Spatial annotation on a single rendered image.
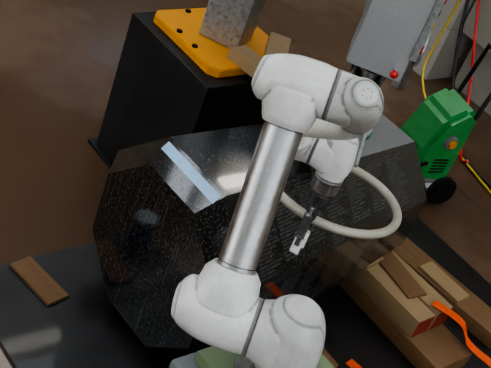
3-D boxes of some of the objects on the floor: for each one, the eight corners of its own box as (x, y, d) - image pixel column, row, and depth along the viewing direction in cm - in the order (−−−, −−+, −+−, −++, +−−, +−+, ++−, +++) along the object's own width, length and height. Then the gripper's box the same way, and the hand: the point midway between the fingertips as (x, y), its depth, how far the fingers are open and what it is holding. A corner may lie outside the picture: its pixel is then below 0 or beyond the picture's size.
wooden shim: (9, 266, 361) (9, 263, 361) (29, 258, 369) (30, 255, 368) (47, 307, 351) (48, 304, 350) (68, 297, 358) (69, 294, 357)
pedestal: (87, 142, 446) (123, 8, 405) (193, 125, 489) (236, 3, 447) (159, 228, 411) (206, 93, 370) (267, 203, 454) (320, 78, 412)
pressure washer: (417, 166, 530) (486, 36, 482) (448, 205, 507) (524, 73, 458) (367, 164, 513) (433, 31, 465) (397, 205, 490) (470, 69, 441)
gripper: (324, 206, 276) (296, 266, 288) (342, 186, 291) (315, 244, 302) (302, 194, 278) (275, 255, 289) (321, 175, 293) (295, 233, 304)
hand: (299, 242), depth 294 cm, fingers closed on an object, 4 cm apart
